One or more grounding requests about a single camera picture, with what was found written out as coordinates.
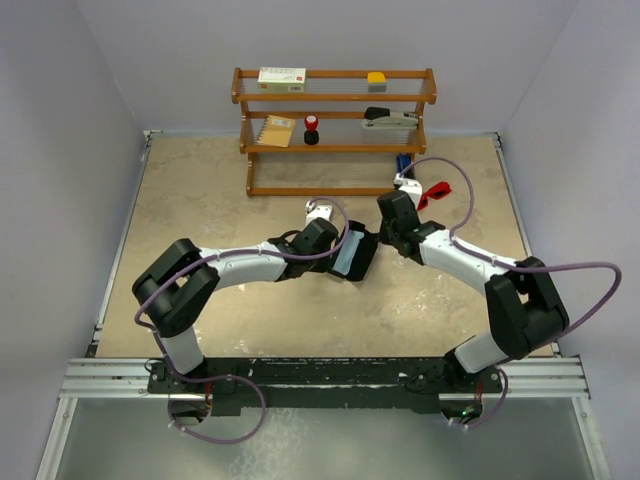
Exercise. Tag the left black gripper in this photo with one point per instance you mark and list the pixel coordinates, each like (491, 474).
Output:
(322, 266)

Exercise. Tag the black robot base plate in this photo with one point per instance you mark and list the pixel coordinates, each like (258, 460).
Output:
(422, 385)

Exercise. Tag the light blue cleaning cloth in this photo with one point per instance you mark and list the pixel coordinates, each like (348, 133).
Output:
(345, 256)

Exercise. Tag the red sunglasses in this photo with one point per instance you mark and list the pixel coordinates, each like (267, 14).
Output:
(436, 192)

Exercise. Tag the black and white stapler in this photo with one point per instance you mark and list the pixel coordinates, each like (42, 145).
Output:
(379, 118)

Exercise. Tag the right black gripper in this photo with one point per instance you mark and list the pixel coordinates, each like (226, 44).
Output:
(383, 233)

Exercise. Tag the yellow and grey eraser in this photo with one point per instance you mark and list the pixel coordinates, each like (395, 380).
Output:
(376, 82)

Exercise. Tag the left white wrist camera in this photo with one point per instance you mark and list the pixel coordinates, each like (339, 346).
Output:
(315, 210)

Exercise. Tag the aluminium rail frame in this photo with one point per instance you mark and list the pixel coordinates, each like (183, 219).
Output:
(108, 426)

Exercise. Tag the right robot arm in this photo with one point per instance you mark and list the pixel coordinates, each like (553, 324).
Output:
(524, 308)

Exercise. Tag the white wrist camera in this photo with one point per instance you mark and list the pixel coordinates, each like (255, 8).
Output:
(315, 210)
(411, 187)

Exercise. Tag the red and black stamp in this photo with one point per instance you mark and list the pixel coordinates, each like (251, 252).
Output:
(311, 134)

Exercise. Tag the blue and black stapler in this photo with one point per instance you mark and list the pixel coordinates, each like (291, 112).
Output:
(403, 161)

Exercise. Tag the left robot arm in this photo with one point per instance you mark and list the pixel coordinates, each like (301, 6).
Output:
(174, 290)

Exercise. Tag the black glasses case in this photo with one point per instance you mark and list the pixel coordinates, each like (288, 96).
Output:
(364, 256)

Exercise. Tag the brown spiral notebook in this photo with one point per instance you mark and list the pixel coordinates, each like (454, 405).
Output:
(276, 131)

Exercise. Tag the white and red box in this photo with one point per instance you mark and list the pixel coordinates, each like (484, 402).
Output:
(281, 80)

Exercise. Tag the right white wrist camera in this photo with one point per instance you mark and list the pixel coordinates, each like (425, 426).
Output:
(411, 187)

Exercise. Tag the wooden three-tier shelf rack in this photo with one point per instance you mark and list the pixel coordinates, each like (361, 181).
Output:
(338, 98)

